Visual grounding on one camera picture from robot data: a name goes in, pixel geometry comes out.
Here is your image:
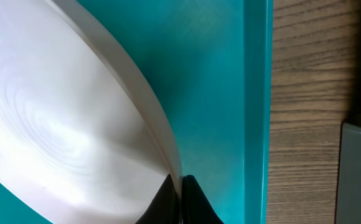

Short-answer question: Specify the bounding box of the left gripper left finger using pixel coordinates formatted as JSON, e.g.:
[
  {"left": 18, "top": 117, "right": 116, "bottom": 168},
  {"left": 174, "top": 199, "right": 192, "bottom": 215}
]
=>
[{"left": 136, "top": 175, "right": 178, "bottom": 224}]

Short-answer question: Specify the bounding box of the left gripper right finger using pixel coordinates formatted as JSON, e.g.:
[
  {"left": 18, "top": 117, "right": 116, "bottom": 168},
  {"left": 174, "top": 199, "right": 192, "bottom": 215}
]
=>
[{"left": 182, "top": 175, "right": 223, "bottom": 224}]

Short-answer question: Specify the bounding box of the large white plate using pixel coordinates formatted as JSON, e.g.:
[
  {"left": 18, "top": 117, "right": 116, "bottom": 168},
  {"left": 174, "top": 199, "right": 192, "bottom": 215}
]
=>
[{"left": 0, "top": 0, "right": 182, "bottom": 223}]

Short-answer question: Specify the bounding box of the teal serving tray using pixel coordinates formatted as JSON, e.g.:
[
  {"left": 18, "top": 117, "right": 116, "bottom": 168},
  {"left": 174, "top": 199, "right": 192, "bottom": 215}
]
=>
[{"left": 0, "top": 1, "right": 273, "bottom": 223}]

